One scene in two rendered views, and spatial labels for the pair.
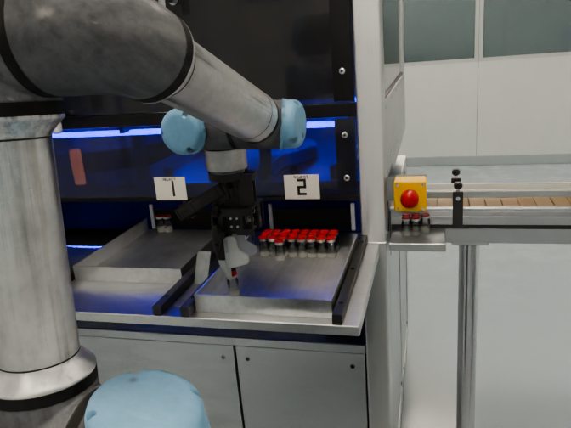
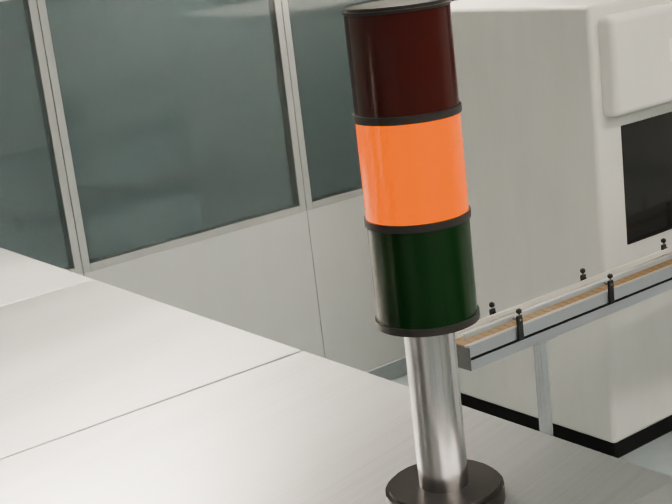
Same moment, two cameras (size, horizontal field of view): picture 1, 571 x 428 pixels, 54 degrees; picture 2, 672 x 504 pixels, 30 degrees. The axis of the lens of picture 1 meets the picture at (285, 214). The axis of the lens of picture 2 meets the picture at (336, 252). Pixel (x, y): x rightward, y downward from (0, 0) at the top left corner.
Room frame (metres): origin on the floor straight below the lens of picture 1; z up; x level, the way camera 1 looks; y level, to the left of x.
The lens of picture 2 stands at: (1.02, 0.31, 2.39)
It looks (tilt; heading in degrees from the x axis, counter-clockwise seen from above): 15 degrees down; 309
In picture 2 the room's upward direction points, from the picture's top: 7 degrees counter-clockwise
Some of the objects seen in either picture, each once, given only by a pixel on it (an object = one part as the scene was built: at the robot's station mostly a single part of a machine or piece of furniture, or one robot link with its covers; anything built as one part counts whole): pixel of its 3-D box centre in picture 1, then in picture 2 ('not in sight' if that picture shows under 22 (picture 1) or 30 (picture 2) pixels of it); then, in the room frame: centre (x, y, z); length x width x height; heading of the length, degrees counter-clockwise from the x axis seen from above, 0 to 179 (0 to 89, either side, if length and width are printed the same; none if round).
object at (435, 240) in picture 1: (417, 237); not in sight; (1.27, -0.32, 0.87); 0.14 x 0.13 x 0.02; 164
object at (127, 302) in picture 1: (217, 270); not in sight; (1.17, 0.16, 0.87); 0.70 x 0.48 x 0.02; 74
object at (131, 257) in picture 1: (161, 246); not in sight; (1.28, 0.31, 0.90); 0.34 x 0.26 x 0.04; 164
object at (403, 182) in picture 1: (410, 193); not in sight; (1.24, -0.29, 1.00); 0.08 x 0.07 x 0.07; 164
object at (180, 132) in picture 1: (204, 126); not in sight; (0.90, 0.12, 1.23); 0.11 x 0.11 x 0.08; 69
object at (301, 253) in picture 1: (296, 246); not in sight; (1.19, -0.02, 0.91); 0.18 x 0.02 x 0.05; 74
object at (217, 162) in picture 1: (227, 160); not in sight; (1.01, 0.10, 1.15); 0.08 x 0.08 x 0.05
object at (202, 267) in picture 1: (193, 277); not in sight; (1.05, 0.20, 0.91); 0.14 x 0.03 x 0.06; 165
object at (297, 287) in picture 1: (285, 268); not in sight; (1.08, 0.01, 0.90); 0.34 x 0.26 x 0.04; 164
